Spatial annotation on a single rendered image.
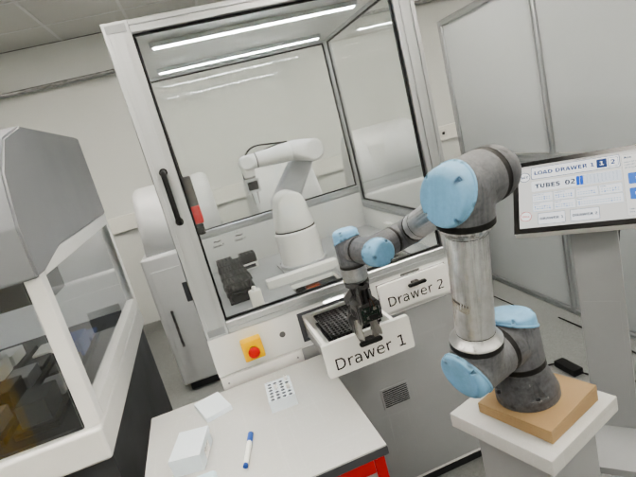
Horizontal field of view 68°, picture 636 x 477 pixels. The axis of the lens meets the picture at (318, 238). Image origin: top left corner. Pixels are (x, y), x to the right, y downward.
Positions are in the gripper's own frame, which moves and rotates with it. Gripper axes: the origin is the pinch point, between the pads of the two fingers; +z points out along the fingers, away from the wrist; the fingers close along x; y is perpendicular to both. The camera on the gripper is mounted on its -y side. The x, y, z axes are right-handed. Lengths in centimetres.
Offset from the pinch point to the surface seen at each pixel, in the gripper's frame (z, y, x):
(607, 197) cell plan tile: -14, -9, 102
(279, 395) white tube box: 11.1, -8.0, -30.0
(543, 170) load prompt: -25, -30, 95
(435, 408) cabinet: 56, -33, 30
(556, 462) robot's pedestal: 15, 52, 18
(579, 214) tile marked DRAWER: -10, -13, 93
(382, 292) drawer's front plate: 0.4, -31.1, 18.4
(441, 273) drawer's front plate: 1, -31, 43
